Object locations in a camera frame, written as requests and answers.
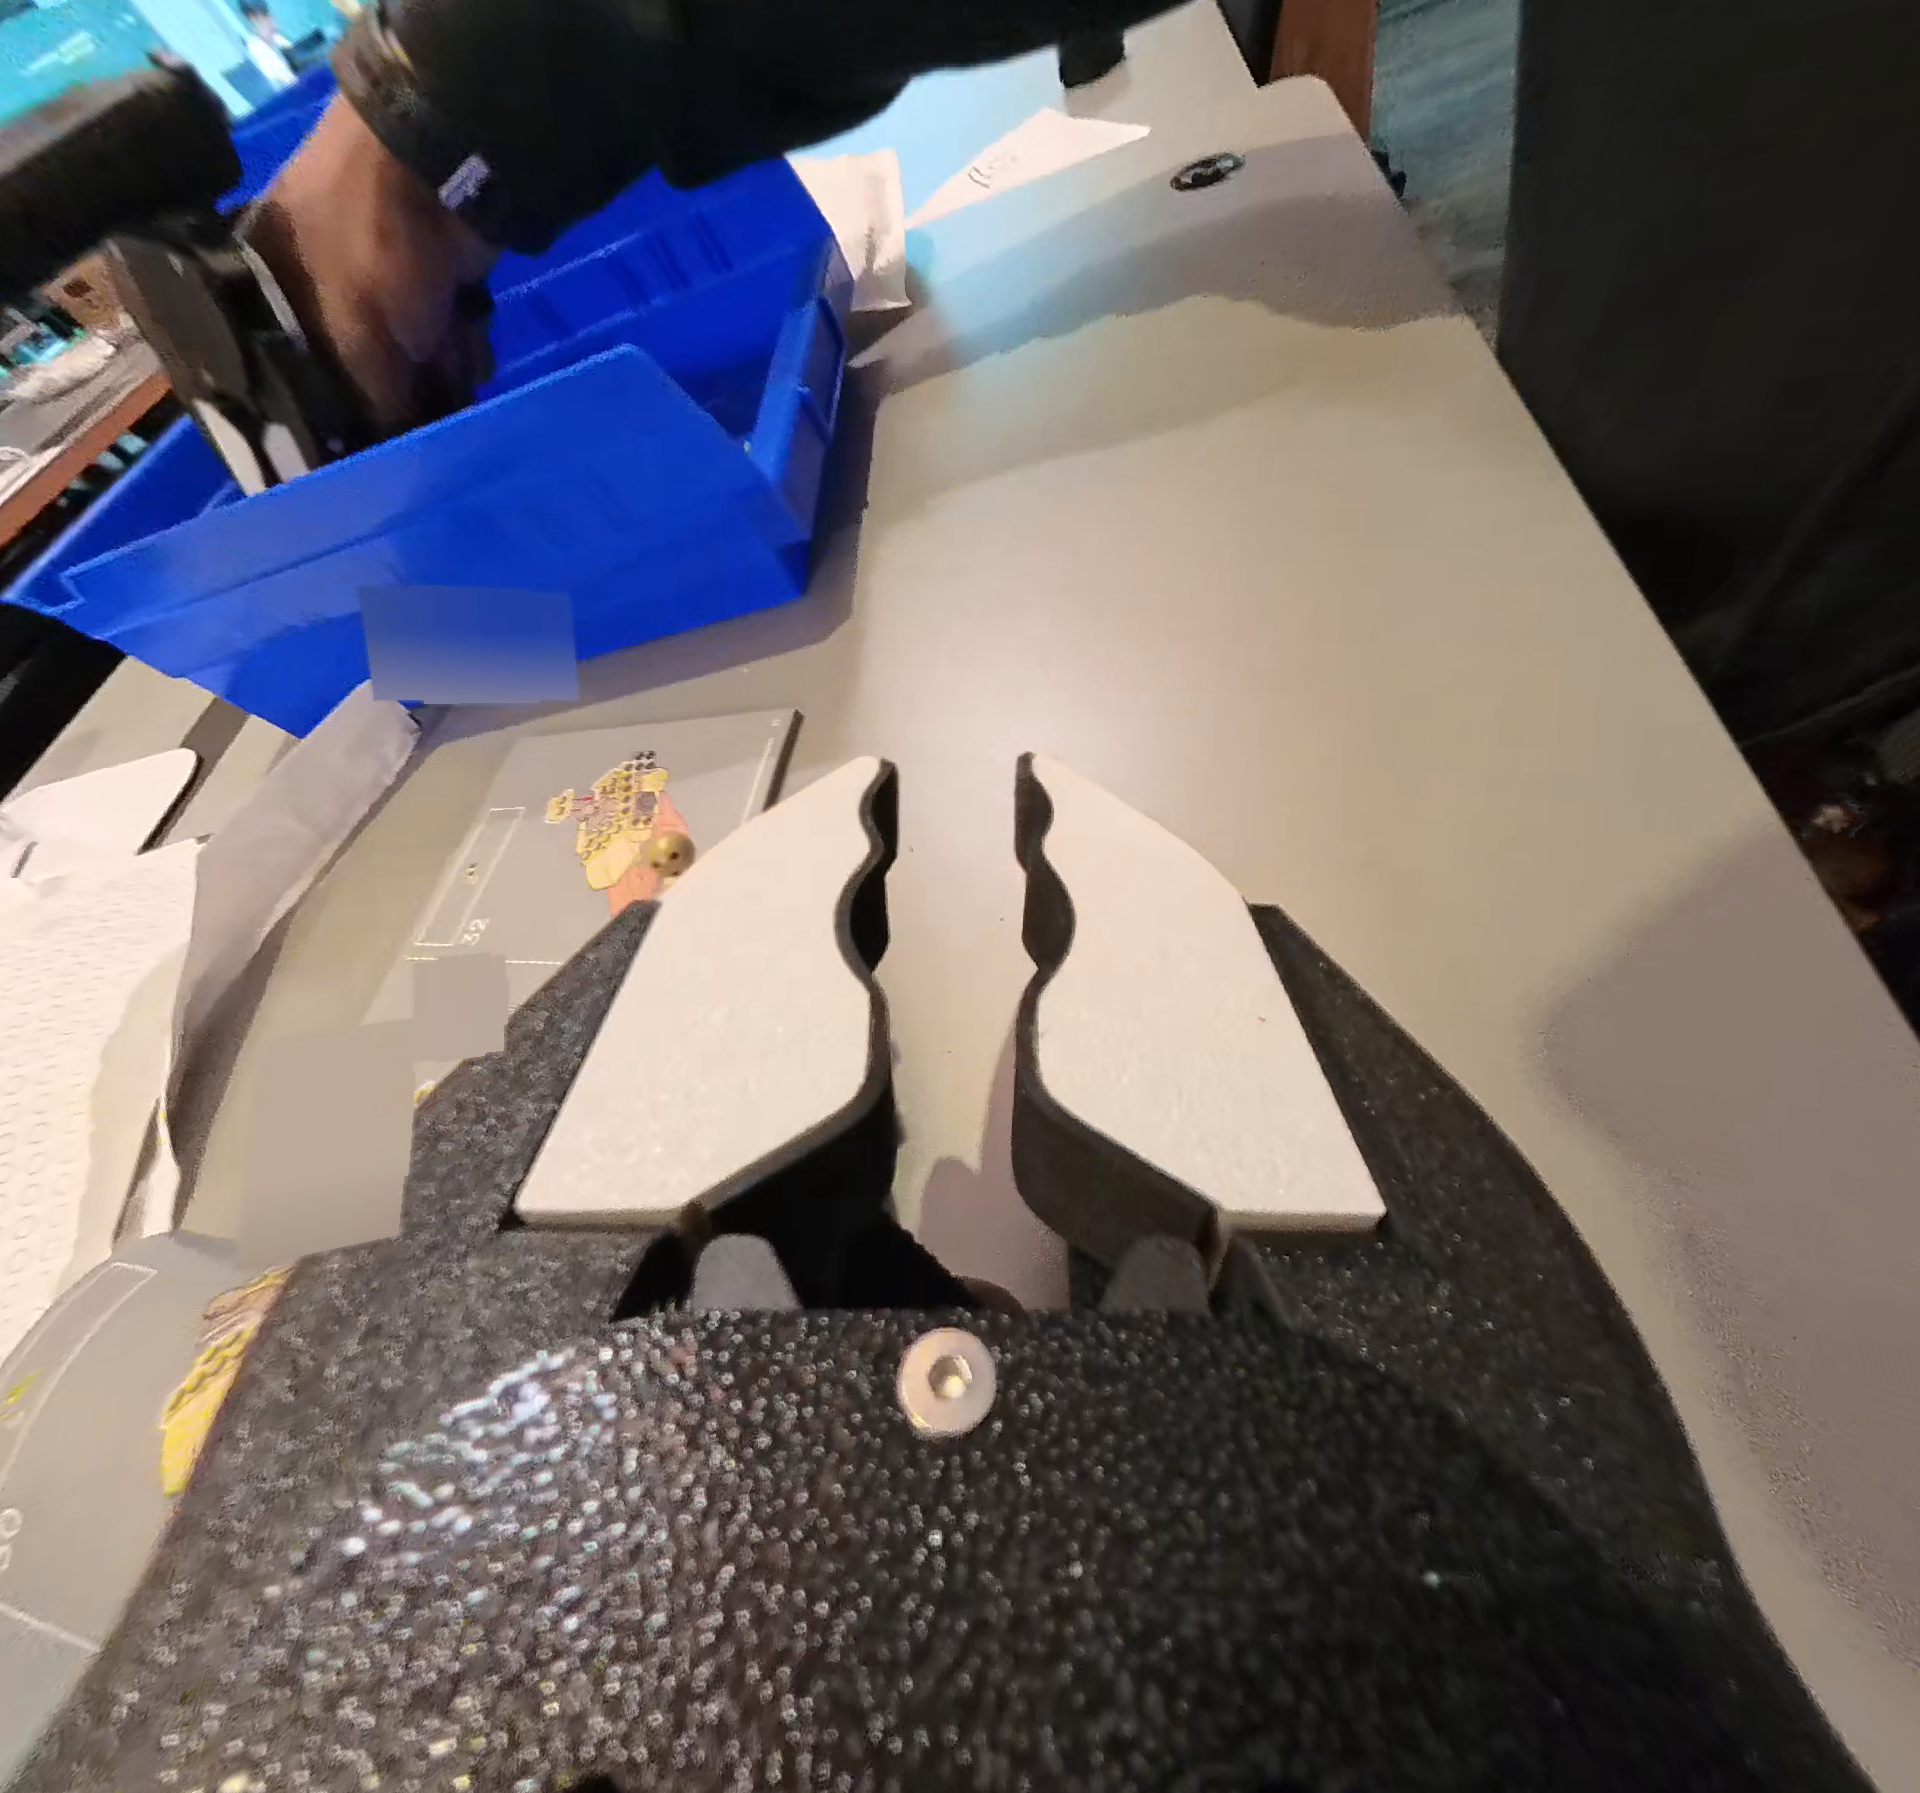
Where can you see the person's right forearm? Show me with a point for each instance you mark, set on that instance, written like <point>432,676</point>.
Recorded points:
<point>780,9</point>

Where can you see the person's dark clothing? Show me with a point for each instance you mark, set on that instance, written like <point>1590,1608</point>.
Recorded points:
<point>1725,323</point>

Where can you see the black wrist watch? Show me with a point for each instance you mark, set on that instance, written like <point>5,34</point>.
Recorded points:
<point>420,112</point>

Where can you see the white panel stand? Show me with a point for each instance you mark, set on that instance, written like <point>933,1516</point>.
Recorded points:
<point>105,802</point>

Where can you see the long background table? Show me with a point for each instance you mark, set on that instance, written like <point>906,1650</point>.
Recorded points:
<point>75,443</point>

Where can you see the blue storage bin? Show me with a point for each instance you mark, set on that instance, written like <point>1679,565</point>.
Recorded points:
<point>524,503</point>
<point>660,232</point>

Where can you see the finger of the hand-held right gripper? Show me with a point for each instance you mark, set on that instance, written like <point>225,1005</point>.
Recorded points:
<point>240,451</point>

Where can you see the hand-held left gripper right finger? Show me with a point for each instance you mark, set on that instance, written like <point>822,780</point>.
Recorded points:
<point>1186,1057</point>

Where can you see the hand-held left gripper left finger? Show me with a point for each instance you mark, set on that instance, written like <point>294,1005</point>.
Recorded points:
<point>706,1057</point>

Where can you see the wooden pillar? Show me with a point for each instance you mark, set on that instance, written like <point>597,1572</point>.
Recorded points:
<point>1328,9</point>

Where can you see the grey instruction booklet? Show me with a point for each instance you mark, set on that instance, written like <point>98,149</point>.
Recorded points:
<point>720,773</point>

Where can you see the person's right hand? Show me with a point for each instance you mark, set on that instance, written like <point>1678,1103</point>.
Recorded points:
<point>374,308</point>

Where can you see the grey paper strip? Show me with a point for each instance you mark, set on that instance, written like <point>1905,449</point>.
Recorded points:
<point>272,893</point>

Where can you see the black desk grommet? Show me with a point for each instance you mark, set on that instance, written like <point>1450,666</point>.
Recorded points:
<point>1209,170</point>

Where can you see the small black object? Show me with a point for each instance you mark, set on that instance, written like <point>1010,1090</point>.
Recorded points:
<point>1092,56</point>

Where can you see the grey desk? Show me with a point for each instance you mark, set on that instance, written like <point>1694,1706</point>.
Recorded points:
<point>1274,549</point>

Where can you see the tan and brown brick model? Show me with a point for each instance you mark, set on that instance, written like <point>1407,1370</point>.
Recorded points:
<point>670,854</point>

